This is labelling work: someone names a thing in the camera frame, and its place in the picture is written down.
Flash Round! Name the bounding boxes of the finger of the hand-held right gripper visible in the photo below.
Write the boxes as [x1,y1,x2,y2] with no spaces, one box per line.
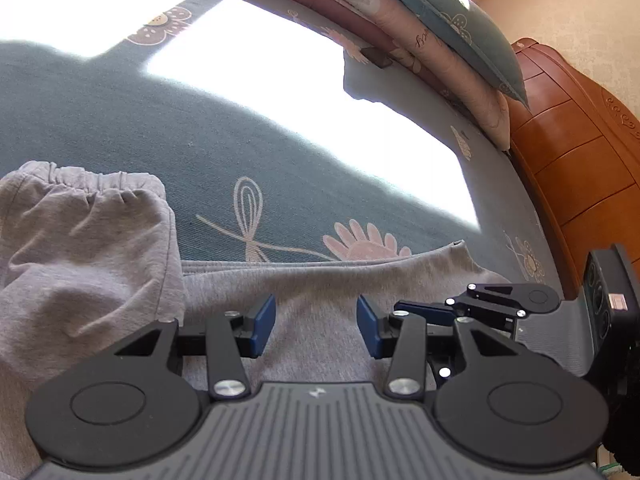
[393,282,526,332]

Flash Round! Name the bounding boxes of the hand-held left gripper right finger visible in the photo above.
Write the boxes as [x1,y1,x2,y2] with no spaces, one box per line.
[356,295,517,397]

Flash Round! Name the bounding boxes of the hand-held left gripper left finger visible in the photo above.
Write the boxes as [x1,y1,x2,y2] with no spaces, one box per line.
[112,294,278,402]

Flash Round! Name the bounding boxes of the grey drawstring sweatpants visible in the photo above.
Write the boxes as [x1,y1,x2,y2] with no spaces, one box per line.
[0,160,512,480]

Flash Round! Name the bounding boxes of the blue floral bed sheet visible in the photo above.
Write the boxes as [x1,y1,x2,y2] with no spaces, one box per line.
[0,0,566,301]

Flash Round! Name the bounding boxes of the pink floral quilt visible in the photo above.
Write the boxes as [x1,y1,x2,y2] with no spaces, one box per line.
[200,0,512,152]

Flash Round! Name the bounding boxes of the blue floral pillow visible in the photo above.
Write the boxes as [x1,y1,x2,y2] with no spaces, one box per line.
[375,0,532,112]

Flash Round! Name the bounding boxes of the wooden bed frame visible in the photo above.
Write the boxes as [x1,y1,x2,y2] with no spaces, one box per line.
[506,36,640,302]

